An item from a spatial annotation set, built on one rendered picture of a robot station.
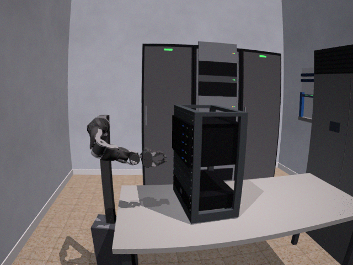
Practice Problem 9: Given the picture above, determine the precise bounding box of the black server rack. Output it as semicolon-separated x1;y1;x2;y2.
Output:
172;105;248;225

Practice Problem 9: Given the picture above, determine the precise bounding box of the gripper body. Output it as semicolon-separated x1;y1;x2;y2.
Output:
139;147;153;168

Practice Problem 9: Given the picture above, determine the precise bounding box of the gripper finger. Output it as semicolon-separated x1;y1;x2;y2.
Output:
151;151;167;158
151;158;167;167

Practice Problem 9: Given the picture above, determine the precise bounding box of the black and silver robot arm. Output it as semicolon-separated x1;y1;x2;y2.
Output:
87;116;140;165

